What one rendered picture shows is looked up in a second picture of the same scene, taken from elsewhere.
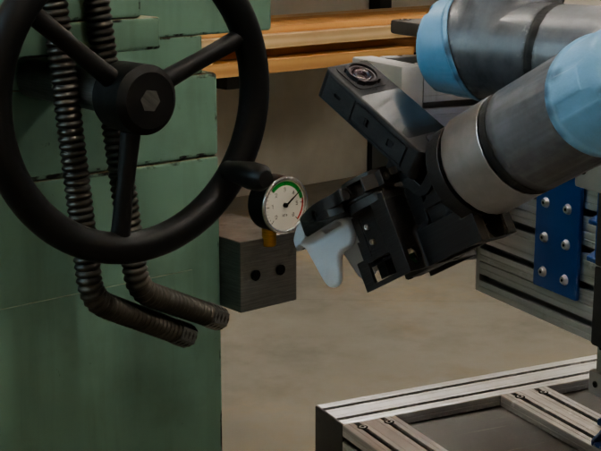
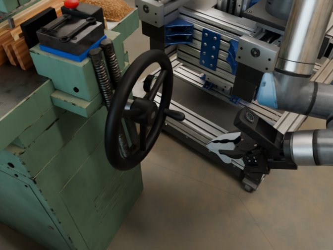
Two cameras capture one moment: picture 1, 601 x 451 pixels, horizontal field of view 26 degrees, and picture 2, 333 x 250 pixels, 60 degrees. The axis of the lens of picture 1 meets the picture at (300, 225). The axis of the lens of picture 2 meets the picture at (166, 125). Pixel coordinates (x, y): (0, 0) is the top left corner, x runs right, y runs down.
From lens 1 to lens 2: 78 cm
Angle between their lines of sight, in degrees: 39
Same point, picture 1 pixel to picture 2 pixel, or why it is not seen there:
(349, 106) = (249, 132)
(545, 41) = (318, 105)
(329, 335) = not seen: hidden behind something
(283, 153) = not seen: outside the picture
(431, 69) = (265, 104)
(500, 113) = (325, 154)
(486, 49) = (293, 104)
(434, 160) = (288, 156)
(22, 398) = (98, 170)
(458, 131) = (302, 151)
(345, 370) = not seen: hidden behind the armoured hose
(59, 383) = (105, 160)
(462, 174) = (302, 163)
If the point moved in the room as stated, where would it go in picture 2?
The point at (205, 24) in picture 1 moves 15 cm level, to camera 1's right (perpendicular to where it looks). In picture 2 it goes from (123, 37) to (171, 27)
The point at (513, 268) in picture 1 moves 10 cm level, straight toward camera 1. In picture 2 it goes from (191, 58) to (197, 70)
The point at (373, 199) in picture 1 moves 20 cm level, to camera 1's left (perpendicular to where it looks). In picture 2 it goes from (255, 156) to (174, 187)
